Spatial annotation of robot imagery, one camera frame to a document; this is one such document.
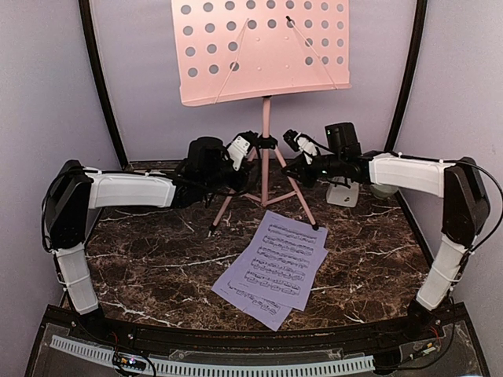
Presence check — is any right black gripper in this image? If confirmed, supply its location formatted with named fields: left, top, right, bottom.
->
left=284, top=152, right=346, bottom=187

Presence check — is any sheet music page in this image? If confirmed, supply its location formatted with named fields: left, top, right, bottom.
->
left=219, top=245, right=329, bottom=332
left=213, top=210, right=328, bottom=311

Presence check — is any pink perforated music stand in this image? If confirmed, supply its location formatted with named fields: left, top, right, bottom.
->
left=171, top=0, right=353, bottom=239

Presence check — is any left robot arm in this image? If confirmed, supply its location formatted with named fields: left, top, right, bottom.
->
left=41, top=132, right=258, bottom=342

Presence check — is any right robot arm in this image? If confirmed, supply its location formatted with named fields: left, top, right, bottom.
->
left=282, top=151, right=490, bottom=311

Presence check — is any white metronome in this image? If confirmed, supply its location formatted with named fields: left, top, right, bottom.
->
left=326, top=183, right=359, bottom=208

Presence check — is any pale green ceramic bowl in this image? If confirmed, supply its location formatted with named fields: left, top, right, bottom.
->
left=370, top=185, right=398, bottom=199

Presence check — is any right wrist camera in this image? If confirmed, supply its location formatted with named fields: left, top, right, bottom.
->
left=283, top=123, right=362, bottom=165

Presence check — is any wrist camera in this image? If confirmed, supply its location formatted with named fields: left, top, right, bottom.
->
left=283, top=123, right=362, bottom=165
left=226, top=130, right=259, bottom=171

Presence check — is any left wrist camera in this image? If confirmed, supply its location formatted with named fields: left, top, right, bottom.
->
left=226, top=130, right=259, bottom=171

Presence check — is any right black frame post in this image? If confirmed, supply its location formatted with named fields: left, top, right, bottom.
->
left=384, top=0, right=428, bottom=152

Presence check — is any black frame post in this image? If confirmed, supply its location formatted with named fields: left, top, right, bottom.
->
left=384, top=0, right=428, bottom=152
left=78, top=0, right=129, bottom=169

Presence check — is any white slotted cable duct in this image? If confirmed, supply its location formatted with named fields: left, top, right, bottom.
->
left=49, top=335, right=375, bottom=376

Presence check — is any left black frame post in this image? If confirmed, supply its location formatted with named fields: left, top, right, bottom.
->
left=78, top=0, right=129, bottom=169

